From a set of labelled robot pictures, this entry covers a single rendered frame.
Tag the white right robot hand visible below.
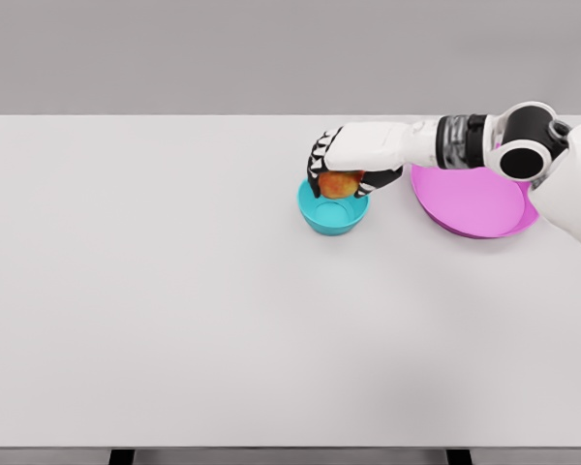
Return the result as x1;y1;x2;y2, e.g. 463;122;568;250
306;122;411;200

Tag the red yellow apple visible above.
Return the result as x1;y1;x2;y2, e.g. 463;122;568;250
318;170;366;201

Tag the blue bowl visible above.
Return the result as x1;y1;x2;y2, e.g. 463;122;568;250
296;177;371;237

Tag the pink plate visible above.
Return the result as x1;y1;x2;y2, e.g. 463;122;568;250
410;141;540;239

